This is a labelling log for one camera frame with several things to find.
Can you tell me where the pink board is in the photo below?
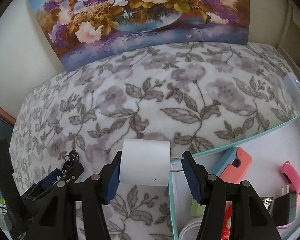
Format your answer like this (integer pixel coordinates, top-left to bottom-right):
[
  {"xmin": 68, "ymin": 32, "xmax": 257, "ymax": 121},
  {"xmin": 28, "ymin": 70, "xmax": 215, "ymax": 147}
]
[{"xmin": 0, "ymin": 97, "xmax": 15, "ymax": 127}]

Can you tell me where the red plastic bottle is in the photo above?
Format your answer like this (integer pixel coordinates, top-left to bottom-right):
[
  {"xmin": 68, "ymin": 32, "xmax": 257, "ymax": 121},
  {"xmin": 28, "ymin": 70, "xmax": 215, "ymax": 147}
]
[{"xmin": 221, "ymin": 206, "xmax": 234, "ymax": 240}]

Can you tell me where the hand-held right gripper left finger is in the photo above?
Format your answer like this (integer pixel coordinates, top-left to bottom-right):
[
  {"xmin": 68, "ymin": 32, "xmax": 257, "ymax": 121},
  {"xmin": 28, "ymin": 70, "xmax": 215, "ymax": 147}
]
[{"xmin": 31, "ymin": 151, "xmax": 122, "ymax": 240}]

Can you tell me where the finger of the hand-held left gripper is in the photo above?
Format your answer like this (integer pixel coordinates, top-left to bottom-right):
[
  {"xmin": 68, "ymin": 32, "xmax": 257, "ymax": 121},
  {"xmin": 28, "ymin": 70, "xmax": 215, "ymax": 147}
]
[
  {"xmin": 21, "ymin": 168, "xmax": 63, "ymax": 198},
  {"xmin": 57, "ymin": 164, "xmax": 85, "ymax": 184}
]

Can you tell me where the floral still life painting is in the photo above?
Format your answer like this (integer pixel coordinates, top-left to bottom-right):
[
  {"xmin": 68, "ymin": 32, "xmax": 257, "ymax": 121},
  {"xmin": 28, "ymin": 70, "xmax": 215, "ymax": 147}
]
[{"xmin": 27, "ymin": 0, "xmax": 250, "ymax": 72}]

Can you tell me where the black toy car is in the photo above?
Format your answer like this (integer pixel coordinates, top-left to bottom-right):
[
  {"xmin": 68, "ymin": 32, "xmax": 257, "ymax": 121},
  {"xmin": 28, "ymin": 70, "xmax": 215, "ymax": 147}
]
[{"xmin": 59, "ymin": 150, "xmax": 80, "ymax": 180}]

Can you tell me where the dark blue cabinet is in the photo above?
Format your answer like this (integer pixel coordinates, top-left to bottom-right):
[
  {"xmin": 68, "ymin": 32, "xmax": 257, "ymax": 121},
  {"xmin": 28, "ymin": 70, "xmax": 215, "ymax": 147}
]
[{"xmin": 0, "ymin": 114, "xmax": 14, "ymax": 145}]

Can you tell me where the grey floral blanket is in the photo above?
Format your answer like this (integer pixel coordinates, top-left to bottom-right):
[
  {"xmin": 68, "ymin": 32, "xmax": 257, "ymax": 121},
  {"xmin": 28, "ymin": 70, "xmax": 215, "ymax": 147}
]
[{"xmin": 9, "ymin": 41, "xmax": 300, "ymax": 240}]

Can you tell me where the pink fitness band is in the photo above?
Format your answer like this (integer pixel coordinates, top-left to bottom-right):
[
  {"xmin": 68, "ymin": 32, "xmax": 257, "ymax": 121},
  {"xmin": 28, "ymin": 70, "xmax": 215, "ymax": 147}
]
[{"xmin": 280, "ymin": 161, "xmax": 300, "ymax": 203}]

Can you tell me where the black charger plug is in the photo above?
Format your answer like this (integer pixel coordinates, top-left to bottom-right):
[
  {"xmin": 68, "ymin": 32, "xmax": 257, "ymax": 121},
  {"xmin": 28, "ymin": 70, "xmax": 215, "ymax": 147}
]
[{"xmin": 272, "ymin": 185, "xmax": 298, "ymax": 227}]

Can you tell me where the teal and white tray box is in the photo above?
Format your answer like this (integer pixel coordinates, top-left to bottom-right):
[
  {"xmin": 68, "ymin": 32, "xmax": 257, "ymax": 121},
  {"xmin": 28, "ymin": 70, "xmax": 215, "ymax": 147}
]
[{"xmin": 168, "ymin": 114, "xmax": 300, "ymax": 240}]

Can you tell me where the white smartwatch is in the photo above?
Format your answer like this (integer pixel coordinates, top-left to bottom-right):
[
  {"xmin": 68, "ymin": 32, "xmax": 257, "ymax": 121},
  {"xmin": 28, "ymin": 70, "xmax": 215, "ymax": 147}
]
[{"xmin": 178, "ymin": 221, "xmax": 203, "ymax": 240}]

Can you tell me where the white charger plug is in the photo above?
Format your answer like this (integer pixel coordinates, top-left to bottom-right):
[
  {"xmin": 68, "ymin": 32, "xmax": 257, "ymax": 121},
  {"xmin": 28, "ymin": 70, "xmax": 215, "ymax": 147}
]
[{"xmin": 119, "ymin": 138, "xmax": 184, "ymax": 187}]

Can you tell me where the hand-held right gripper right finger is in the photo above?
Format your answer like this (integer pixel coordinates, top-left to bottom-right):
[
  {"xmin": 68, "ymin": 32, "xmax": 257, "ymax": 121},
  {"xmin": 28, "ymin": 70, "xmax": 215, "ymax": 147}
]
[{"xmin": 181, "ymin": 151, "xmax": 282, "ymax": 240}]

